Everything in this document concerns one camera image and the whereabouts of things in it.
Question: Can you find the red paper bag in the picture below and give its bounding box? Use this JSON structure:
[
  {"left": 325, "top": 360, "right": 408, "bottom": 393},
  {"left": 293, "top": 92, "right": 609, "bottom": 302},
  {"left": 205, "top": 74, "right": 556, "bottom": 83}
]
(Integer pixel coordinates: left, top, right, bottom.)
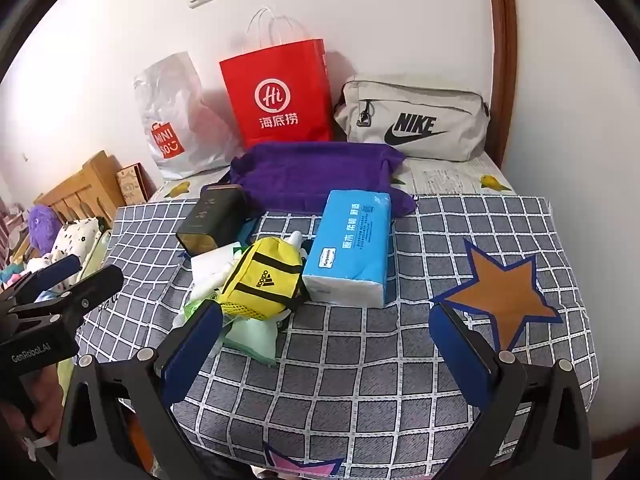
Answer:
[{"left": 219, "top": 7, "right": 333, "bottom": 150}]

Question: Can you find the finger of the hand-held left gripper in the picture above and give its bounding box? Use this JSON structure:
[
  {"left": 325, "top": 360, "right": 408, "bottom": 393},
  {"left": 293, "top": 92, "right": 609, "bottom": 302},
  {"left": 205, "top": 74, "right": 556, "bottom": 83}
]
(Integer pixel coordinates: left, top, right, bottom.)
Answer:
[
  {"left": 35, "top": 264, "right": 125, "bottom": 328},
  {"left": 10, "top": 254, "right": 82, "bottom": 306}
]

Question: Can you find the colourful floral quilt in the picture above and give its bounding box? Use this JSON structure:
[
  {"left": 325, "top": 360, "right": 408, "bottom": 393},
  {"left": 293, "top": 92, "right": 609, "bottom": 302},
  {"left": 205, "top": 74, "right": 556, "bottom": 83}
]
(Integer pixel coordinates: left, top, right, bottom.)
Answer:
[{"left": 0, "top": 255, "right": 51, "bottom": 293}]

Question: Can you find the grey checked blanket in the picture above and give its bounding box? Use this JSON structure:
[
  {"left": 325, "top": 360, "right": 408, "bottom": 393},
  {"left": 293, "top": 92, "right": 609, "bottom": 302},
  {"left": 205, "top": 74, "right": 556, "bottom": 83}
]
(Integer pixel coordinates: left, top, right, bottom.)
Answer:
[{"left": 75, "top": 194, "right": 601, "bottom": 480}]

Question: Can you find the lemon print bedsheet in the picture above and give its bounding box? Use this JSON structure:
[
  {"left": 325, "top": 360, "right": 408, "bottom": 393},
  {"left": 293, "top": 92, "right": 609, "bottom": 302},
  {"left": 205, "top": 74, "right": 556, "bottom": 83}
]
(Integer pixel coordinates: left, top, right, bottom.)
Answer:
[{"left": 150, "top": 152, "right": 516, "bottom": 206}]

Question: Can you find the yellow pouch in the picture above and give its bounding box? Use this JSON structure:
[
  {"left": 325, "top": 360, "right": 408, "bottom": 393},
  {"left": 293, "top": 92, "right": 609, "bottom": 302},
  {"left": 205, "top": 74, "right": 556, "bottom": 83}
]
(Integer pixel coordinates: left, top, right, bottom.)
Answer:
[{"left": 218, "top": 237, "right": 307, "bottom": 321}]

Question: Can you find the white glove green cuff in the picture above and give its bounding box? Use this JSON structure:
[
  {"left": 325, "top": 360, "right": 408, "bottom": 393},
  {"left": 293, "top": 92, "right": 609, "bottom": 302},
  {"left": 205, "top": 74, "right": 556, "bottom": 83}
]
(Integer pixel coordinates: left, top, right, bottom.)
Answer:
[{"left": 222, "top": 317, "right": 281, "bottom": 366}]

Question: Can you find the patterned brown box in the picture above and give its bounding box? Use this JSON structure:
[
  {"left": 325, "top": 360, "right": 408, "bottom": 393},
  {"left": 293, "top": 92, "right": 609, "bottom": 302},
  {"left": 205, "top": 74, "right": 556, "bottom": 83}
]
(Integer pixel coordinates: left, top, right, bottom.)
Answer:
[{"left": 116, "top": 161, "right": 156, "bottom": 207}]

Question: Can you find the pale green quilt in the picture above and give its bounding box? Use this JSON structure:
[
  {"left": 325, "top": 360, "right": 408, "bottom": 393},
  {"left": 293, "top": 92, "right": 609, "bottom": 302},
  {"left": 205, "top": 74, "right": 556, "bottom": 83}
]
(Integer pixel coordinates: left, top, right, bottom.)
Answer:
[{"left": 82, "top": 227, "right": 115, "bottom": 281}]

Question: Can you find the wooden headboard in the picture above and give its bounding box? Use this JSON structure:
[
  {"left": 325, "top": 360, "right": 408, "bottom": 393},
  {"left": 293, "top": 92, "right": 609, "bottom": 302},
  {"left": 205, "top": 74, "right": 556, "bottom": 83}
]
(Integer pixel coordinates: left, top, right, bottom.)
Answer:
[{"left": 34, "top": 150, "right": 126, "bottom": 226}]

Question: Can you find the purple towel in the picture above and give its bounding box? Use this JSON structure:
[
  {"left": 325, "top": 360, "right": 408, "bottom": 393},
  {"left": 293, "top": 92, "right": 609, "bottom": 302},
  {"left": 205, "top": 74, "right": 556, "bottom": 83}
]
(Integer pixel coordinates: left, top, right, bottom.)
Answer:
[{"left": 229, "top": 142, "right": 418, "bottom": 221}]

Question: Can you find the polka dot pillow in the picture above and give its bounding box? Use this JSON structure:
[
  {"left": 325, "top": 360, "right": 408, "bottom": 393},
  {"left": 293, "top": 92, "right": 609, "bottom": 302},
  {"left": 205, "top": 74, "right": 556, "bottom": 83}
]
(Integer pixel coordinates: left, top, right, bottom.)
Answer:
[{"left": 50, "top": 216, "right": 112, "bottom": 281}]

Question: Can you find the purple plush toy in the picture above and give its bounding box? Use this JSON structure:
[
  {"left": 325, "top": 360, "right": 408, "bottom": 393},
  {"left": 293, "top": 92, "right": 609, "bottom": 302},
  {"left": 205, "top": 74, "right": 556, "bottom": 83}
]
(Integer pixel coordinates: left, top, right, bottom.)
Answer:
[{"left": 26, "top": 204, "right": 62, "bottom": 253}]

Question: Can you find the white plastic shopping bag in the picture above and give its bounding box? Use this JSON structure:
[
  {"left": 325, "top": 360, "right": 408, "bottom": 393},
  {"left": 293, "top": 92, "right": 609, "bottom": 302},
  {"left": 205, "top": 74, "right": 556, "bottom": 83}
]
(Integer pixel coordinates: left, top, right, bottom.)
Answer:
[{"left": 134, "top": 51, "right": 246, "bottom": 181}]

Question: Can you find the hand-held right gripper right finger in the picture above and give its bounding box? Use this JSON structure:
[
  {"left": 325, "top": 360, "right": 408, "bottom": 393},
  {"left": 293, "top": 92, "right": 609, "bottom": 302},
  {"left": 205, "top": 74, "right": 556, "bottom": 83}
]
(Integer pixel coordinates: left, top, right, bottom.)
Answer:
[{"left": 429, "top": 302, "right": 593, "bottom": 480}]

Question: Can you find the beige waist bag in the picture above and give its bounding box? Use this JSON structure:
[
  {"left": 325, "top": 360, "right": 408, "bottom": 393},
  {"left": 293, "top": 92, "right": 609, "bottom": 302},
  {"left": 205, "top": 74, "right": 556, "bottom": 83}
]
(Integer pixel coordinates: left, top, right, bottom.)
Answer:
[{"left": 332, "top": 74, "right": 492, "bottom": 162}]

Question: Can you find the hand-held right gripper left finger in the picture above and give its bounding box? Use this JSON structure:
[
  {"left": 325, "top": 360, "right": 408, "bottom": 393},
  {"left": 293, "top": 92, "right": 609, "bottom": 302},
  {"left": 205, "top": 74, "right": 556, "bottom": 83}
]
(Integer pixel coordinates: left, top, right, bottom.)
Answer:
[{"left": 55, "top": 300, "right": 224, "bottom": 480}]

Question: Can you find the person's left hand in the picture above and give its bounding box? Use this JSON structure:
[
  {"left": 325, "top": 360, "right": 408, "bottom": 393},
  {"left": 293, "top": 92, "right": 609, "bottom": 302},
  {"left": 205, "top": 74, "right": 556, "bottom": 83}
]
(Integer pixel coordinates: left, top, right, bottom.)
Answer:
[{"left": 0, "top": 365, "right": 66, "bottom": 441}]

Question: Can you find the blue tissue pack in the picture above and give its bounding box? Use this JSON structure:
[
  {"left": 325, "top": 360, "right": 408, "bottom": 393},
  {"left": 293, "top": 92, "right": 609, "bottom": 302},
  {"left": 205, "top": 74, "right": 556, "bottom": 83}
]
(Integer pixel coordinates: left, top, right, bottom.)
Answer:
[{"left": 301, "top": 190, "right": 393, "bottom": 309}]

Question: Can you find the dark green box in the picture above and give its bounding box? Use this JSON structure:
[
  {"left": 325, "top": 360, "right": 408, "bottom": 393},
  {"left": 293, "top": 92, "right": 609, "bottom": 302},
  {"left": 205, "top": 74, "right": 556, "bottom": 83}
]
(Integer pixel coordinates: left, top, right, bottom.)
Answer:
[{"left": 176, "top": 184, "right": 247, "bottom": 255}]

